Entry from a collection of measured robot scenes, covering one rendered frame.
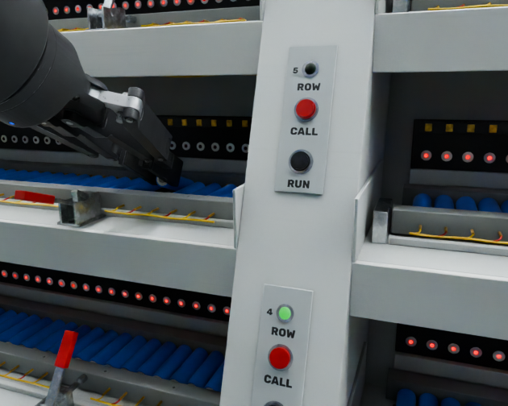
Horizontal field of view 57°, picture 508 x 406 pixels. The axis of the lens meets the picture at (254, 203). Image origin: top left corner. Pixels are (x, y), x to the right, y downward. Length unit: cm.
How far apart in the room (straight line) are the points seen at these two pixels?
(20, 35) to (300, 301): 26
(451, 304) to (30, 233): 39
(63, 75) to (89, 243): 18
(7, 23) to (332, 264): 27
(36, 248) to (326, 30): 34
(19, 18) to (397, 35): 27
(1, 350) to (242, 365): 32
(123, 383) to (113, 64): 32
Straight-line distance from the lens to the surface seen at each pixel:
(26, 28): 32
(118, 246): 45
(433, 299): 37
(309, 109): 39
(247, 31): 44
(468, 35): 41
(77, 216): 48
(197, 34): 46
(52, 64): 34
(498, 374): 55
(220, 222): 45
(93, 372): 55
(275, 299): 38
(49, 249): 51
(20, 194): 45
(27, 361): 61
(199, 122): 60
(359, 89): 39
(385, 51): 41
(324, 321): 37
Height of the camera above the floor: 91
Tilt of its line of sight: 5 degrees up
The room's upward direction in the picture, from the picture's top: 6 degrees clockwise
